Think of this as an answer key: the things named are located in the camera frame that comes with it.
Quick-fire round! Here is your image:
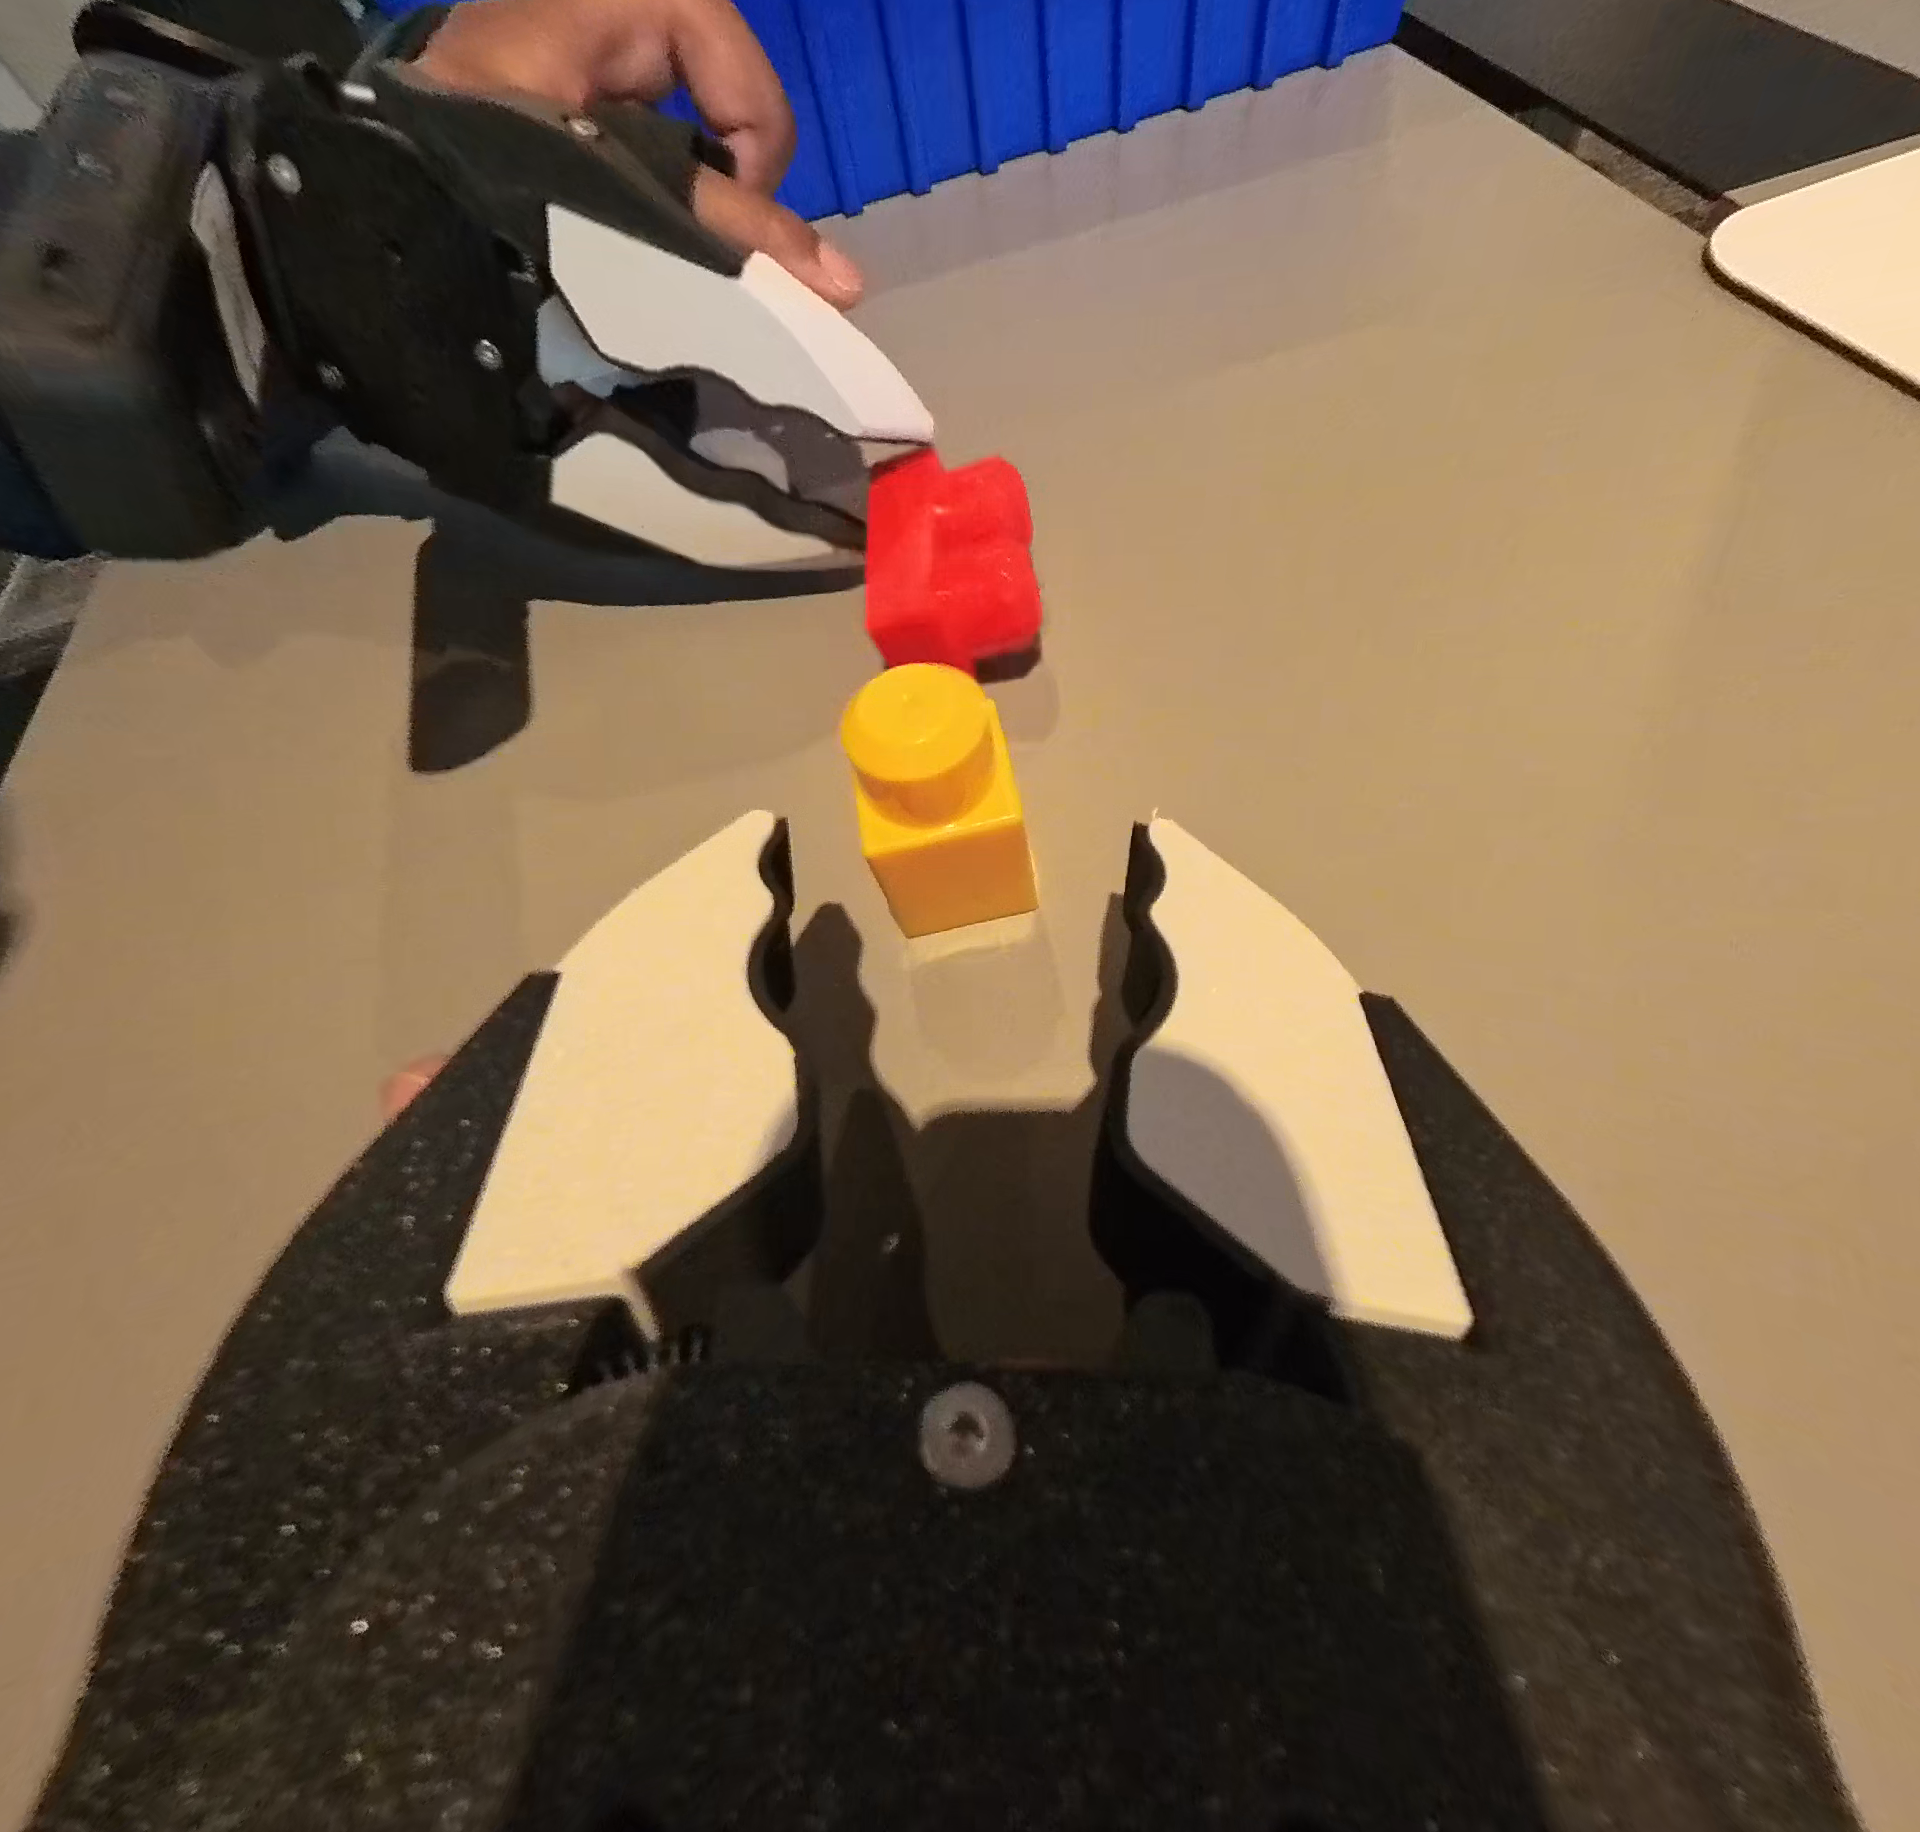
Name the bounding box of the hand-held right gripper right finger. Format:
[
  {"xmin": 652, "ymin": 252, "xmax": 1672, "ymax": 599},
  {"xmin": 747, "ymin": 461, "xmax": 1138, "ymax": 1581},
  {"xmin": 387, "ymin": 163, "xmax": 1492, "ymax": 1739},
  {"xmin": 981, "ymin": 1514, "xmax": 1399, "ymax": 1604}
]
[{"xmin": 1092, "ymin": 812, "xmax": 1479, "ymax": 1338}]

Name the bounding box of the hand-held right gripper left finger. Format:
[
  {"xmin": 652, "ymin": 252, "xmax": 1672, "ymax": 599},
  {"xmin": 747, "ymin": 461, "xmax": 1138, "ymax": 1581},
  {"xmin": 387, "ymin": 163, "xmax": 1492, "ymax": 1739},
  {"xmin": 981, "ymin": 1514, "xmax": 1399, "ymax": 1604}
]
[{"xmin": 443, "ymin": 810, "xmax": 824, "ymax": 1338}]

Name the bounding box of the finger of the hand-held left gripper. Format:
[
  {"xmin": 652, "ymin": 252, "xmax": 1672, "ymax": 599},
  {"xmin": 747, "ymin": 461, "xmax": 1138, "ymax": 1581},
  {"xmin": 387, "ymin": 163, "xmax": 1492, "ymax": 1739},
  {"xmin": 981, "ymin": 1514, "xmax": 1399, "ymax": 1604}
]
[
  {"xmin": 532, "ymin": 291, "xmax": 878, "ymax": 555},
  {"xmin": 543, "ymin": 204, "xmax": 938, "ymax": 446}
]

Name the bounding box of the red two-stud mega block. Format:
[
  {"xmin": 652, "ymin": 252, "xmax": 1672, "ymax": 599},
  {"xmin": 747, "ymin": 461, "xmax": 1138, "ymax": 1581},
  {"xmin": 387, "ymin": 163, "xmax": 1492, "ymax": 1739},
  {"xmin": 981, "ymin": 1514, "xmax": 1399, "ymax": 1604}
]
[{"xmin": 866, "ymin": 451, "xmax": 1044, "ymax": 671}]

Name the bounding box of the yellow single-stud mega block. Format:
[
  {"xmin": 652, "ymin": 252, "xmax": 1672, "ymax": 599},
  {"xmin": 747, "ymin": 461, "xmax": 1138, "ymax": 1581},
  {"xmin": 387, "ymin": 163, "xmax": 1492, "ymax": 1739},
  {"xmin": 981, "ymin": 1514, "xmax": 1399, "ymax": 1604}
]
[{"xmin": 840, "ymin": 664, "xmax": 1039, "ymax": 940}]

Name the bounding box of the blue plastic bin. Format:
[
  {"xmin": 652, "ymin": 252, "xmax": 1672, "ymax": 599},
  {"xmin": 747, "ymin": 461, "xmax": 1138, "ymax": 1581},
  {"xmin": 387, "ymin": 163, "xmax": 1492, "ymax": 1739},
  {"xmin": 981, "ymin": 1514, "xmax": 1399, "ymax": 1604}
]
[{"xmin": 373, "ymin": 0, "xmax": 1430, "ymax": 221}]

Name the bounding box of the black table pad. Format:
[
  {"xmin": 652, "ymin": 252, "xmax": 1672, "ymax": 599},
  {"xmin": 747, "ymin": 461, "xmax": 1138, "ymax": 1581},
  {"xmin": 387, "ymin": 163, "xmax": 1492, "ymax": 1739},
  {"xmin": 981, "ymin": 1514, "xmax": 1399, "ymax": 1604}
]
[{"xmin": 1402, "ymin": 0, "xmax": 1920, "ymax": 198}]

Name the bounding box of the white rounded board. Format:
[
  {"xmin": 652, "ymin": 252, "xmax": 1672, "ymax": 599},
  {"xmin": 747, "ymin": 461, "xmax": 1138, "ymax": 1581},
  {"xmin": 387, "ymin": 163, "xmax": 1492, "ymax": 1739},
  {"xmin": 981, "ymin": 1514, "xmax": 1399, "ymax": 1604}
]
[{"xmin": 1702, "ymin": 149, "xmax": 1920, "ymax": 396}]

